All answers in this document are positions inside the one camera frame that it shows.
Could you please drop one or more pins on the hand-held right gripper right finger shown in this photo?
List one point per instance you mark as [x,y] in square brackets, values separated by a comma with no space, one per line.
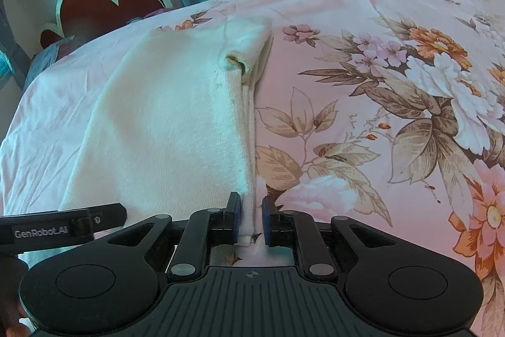
[266,223]

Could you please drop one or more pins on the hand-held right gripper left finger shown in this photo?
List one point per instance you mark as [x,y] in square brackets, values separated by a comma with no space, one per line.
[236,219]

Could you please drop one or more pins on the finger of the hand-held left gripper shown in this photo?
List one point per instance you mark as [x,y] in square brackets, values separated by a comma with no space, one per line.
[110,216]

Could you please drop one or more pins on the cream white knit garment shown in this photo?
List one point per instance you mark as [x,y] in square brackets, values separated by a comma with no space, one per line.
[158,123]

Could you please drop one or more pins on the person's left hand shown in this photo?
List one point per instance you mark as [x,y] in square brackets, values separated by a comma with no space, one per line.
[10,293]

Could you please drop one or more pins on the pink floral bedsheet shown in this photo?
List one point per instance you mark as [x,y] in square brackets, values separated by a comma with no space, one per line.
[355,104]

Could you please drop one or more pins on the grey-blue pillow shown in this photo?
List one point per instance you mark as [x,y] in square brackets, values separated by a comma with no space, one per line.
[55,52]

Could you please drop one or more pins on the red heart-shaped headboard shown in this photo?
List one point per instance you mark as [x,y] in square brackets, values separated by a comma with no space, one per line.
[106,5]

